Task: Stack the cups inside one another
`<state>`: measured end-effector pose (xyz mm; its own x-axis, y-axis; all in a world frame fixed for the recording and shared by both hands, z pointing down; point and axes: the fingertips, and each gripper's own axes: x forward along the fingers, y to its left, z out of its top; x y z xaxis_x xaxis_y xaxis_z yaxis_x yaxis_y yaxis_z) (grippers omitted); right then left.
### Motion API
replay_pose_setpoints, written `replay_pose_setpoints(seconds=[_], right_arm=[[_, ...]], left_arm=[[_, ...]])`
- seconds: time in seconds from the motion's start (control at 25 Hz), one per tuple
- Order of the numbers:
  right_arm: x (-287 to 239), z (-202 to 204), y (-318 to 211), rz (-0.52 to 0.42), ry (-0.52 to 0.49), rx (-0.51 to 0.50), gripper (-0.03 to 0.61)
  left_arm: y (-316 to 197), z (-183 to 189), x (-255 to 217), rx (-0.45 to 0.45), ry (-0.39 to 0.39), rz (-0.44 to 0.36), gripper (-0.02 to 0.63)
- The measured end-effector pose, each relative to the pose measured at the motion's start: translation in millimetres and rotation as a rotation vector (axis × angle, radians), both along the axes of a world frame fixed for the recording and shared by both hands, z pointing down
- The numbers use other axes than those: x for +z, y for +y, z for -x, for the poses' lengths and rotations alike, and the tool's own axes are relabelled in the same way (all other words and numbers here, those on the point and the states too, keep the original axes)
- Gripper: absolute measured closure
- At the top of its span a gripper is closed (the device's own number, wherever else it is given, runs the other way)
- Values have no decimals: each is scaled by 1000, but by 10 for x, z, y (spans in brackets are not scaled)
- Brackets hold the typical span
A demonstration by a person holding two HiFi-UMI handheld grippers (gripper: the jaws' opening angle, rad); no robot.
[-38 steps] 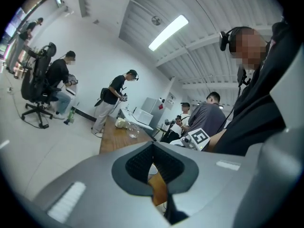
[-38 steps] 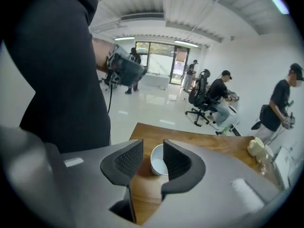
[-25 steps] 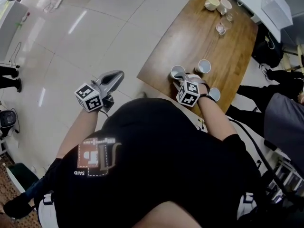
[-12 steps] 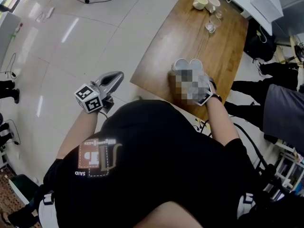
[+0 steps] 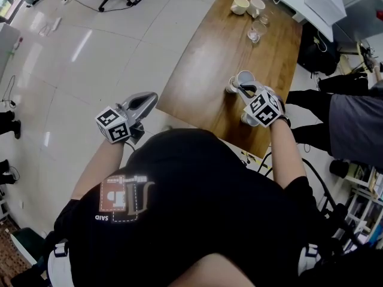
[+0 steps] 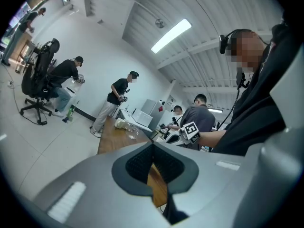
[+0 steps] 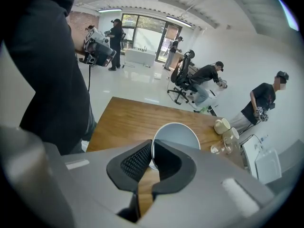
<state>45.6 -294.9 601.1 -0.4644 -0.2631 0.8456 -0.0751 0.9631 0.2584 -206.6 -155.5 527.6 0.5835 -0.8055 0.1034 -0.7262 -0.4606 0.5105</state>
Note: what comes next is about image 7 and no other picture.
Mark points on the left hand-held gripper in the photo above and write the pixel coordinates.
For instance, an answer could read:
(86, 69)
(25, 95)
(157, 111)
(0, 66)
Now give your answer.
(95, 39)

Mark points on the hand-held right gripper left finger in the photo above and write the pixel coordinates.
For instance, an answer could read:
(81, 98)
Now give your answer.
(99, 174)

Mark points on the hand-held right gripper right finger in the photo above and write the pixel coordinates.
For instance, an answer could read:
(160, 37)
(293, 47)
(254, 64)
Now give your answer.
(202, 193)

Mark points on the white cup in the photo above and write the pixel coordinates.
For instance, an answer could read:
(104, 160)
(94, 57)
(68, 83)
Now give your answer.
(175, 136)

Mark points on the person's left forearm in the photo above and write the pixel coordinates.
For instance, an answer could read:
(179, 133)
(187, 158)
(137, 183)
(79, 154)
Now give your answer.
(79, 51)

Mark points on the white counter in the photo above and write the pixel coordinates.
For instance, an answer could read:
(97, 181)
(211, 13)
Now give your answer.
(140, 57)

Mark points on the ceiling light bar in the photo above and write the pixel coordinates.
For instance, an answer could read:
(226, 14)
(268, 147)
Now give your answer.
(110, 10)
(179, 21)

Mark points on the clear glass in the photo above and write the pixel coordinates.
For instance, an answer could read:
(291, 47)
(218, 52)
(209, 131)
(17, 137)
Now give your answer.
(232, 147)
(217, 148)

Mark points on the person's grey trousers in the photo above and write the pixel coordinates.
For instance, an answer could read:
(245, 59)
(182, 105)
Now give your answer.
(89, 125)

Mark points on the person's black t-shirt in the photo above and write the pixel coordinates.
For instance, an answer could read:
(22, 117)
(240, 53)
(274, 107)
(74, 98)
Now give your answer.
(47, 68)

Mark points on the white box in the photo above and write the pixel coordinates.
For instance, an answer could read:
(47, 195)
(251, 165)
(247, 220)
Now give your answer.
(249, 151)
(268, 165)

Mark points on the wooden table with metal legs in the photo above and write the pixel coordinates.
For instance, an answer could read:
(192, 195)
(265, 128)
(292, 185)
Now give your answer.
(133, 120)

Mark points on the cream ceramic mug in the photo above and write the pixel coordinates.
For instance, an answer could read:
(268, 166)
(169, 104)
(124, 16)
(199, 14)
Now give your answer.
(221, 126)

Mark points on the black office chair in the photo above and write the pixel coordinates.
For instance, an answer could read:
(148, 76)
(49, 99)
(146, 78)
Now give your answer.
(183, 77)

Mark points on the green bottle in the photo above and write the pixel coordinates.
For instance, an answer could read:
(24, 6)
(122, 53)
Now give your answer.
(204, 109)

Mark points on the glass window wall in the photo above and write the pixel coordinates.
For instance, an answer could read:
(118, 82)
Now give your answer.
(147, 32)

